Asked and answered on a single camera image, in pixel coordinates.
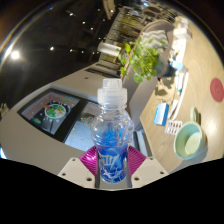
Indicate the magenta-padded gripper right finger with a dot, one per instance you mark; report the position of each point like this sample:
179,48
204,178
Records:
136,161

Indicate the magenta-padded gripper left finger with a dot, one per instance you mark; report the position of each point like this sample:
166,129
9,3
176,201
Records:
88,161

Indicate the clear blue-label drink bottle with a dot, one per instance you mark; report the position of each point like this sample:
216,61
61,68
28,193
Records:
111,143

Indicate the pill blister pack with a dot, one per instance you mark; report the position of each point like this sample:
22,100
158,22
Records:
173,127

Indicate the small blue box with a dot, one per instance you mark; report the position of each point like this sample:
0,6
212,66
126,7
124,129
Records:
161,114

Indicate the light green mug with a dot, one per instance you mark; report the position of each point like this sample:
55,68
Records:
189,141

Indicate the long white paper strip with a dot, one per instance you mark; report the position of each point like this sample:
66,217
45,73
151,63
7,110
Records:
178,100

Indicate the green potted plant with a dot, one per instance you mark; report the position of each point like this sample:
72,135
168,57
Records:
143,61

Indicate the small white-blue carton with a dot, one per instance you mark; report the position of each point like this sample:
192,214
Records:
178,65

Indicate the flat round red coaster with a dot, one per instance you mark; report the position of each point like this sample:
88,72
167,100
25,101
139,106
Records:
217,90

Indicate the white round column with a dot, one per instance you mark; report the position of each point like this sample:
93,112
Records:
109,49

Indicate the white printed brochure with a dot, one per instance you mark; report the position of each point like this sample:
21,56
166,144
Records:
179,50

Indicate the grey chevron cushion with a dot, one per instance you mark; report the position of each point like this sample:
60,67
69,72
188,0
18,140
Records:
156,35

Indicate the group of ceiling lights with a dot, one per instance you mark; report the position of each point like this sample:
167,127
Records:
15,55

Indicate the long white carton box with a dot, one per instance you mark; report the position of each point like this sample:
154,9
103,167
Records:
182,32

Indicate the group of dining chairs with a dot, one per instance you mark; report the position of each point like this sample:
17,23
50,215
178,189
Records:
156,11

